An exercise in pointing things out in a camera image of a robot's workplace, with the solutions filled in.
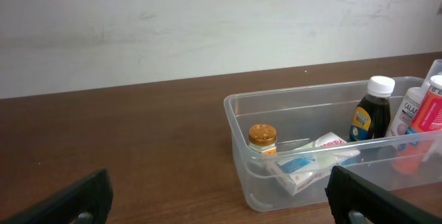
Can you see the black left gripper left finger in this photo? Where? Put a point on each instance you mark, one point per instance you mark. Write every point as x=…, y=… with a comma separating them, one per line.
x=89, y=200

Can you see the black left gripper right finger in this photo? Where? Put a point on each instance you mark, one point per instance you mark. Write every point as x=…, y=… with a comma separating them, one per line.
x=353, y=199

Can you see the white Panadol box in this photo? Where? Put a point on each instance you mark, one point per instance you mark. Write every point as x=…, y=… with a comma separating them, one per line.
x=297, y=174

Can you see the black bottle white cap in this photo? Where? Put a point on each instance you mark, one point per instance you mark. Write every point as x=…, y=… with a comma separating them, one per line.
x=372, y=114

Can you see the orange Redoxon tube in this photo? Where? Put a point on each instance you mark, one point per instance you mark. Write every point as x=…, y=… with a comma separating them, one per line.
x=428, y=118

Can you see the small gold-lid balm jar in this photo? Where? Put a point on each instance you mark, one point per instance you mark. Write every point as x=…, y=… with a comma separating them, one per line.
x=262, y=138

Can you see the clear plastic container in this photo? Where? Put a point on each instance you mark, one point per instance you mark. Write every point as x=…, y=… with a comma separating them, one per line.
x=315, y=120

